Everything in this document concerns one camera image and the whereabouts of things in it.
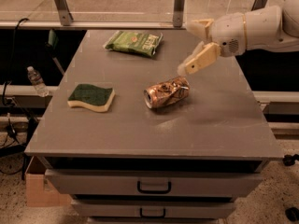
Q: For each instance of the grey upper drawer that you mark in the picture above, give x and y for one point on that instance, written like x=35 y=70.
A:
x=152 y=183

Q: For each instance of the middle metal bracket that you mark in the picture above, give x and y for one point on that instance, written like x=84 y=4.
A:
x=178 y=12

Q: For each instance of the orange soda can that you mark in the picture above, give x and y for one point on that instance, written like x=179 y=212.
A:
x=166 y=93

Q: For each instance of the cardboard box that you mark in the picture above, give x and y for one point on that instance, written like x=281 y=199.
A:
x=39 y=191

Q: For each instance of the green chip bag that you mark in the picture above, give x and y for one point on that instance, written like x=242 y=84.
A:
x=134 y=42

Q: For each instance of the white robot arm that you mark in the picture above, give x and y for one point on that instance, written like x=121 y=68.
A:
x=274 y=29

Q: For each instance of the clear plastic water bottle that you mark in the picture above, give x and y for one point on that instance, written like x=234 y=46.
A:
x=37 y=82

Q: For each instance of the left metal bracket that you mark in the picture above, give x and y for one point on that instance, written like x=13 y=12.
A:
x=64 y=13

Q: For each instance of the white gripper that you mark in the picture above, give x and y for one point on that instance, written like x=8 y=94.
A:
x=228 y=32

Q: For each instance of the grey lower drawer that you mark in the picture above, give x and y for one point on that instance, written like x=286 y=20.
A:
x=97 y=208

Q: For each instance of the grey drawer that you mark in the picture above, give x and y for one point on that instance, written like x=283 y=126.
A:
x=97 y=208
x=152 y=183

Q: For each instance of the black caster wheel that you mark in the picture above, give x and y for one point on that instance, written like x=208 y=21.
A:
x=290 y=160

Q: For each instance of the green and yellow sponge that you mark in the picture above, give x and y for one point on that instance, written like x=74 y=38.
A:
x=91 y=97

